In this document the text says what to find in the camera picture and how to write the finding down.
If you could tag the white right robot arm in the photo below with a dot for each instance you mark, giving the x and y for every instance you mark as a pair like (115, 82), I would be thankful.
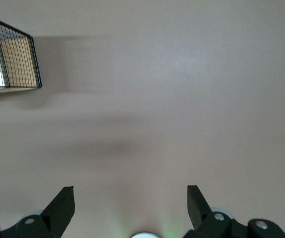
(145, 235)

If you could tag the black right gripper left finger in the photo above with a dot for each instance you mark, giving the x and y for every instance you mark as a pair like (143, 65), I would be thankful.
(45, 223)

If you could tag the brown table mat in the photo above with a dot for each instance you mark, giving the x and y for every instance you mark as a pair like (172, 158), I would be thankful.
(157, 99)

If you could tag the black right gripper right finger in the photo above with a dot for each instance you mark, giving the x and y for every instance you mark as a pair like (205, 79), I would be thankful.
(219, 228)

